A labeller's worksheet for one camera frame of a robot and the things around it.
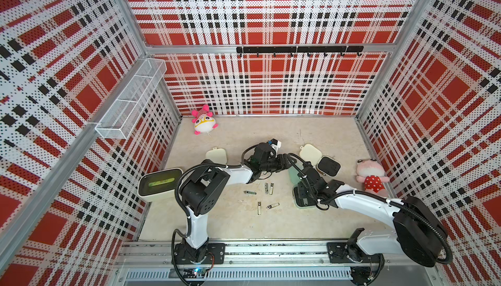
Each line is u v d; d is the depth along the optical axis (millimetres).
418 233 416
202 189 506
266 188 917
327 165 998
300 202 861
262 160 737
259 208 842
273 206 856
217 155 1020
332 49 884
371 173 903
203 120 1088
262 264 725
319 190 649
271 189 908
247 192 891
